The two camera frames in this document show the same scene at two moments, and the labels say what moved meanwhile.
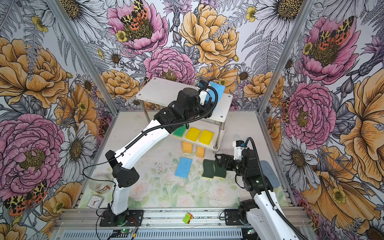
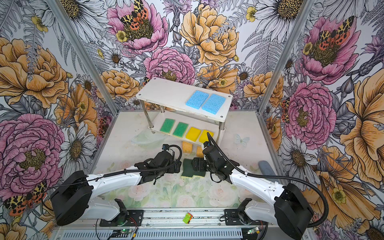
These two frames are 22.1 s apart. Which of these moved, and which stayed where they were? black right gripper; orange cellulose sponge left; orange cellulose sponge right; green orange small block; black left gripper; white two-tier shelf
Moved: black left gripper; black right gripper
Stayed: orange cellulose sponge left; orange cellulose sponge right; green orange small block; white two-tier shelf
